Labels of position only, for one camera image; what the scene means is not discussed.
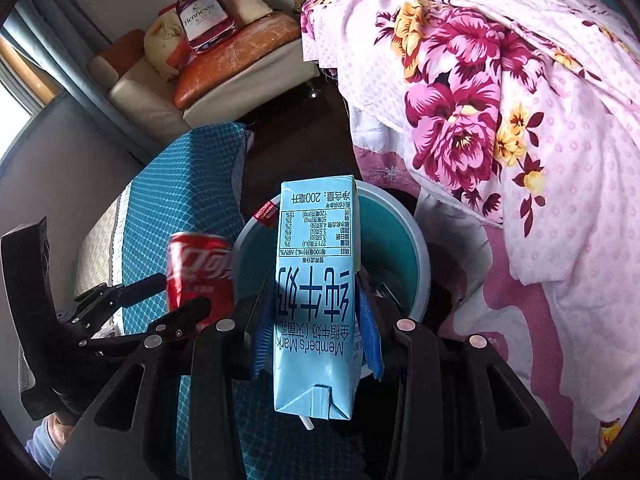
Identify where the cream leather sofa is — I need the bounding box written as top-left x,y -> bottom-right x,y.
90,0 -> 321,131

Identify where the orange leather seat cushion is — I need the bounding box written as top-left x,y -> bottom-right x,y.
174,12 -> 301,110

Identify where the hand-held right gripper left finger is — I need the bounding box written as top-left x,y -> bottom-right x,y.
50,280 -> 276,480

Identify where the teal beige patterned mat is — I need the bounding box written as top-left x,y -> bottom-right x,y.
75,122 -> 351,480

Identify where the person's left forearm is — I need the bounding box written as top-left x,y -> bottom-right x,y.
25,409 -> 77,467

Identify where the window with wooden frame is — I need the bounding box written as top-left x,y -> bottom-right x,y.
0,30 -> 61,121

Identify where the light blue milk carton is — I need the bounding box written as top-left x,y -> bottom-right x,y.
272,175 -> 363,431

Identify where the beige square cushion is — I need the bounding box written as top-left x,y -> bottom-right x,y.
227,0 -> 273,26

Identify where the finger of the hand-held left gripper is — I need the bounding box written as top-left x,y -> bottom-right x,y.
75,274 -> 168,322
80,297 -> 213,357

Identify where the pink white bed sheet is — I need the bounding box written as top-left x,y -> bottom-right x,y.
415,192 -> 576,461

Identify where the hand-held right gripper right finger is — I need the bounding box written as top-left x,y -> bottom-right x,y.
356,270 -> 581,480

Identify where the pink floral blanket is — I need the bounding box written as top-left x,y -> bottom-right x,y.
300,0 -> 640,471

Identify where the red cola can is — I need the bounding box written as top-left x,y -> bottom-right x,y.
166,232 -> 236,333

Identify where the brown bolster cushion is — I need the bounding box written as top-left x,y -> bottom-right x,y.
97,29 -> 146,68

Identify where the blue grey curtain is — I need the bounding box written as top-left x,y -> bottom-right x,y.
15,0 -> 151,161

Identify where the cream cartoon pillow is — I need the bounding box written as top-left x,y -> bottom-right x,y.
144,10 -> 196,81

